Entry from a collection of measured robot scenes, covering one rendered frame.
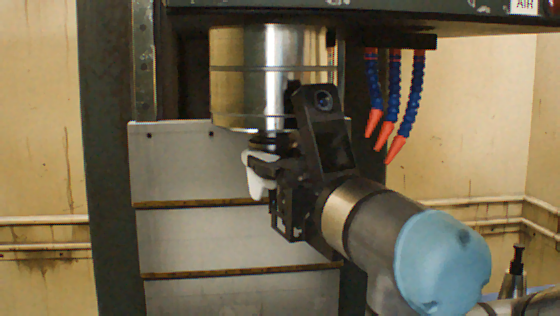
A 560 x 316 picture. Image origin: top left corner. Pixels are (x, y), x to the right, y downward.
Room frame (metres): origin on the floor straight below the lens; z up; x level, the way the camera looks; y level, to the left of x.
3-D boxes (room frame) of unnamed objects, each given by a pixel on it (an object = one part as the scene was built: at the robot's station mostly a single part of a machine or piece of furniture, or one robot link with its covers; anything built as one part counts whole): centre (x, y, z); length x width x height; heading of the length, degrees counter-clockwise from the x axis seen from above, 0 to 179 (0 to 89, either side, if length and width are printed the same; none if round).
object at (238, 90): (0.65, 0.00, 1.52); 0.16 x 0.16 x 0.12
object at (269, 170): (0.57, 0.00, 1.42); 0.09 x 0.05 x 0.02; 38
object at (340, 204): (0.46, -0.08, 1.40); 0.08 x 0.05 x 0.08; 114
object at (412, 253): (0.38, -0.11, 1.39); 0.11 x 0.08 x 0.09; 24
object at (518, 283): (0.56, -0.30, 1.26); 0.04 x 0.04 x 0.07
